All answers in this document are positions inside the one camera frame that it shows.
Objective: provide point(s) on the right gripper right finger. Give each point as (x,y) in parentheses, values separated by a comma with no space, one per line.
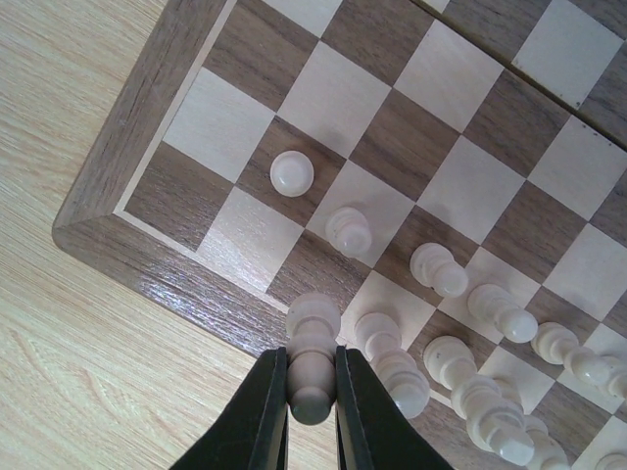
(372,433)

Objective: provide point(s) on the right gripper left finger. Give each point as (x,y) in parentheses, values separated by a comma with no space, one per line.
(252,430)

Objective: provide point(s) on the light chess piece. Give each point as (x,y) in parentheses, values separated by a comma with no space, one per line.
(433,266)
(494,305)
(548,454)
(348,232)
(493,423)
(613,461)
(292,174)
(380,340)

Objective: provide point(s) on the light pawn piece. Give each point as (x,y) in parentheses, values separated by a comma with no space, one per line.
(313,323)
(616,382)
(557,345)

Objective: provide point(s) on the wooden chess board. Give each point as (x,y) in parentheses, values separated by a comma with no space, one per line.
(494,128)

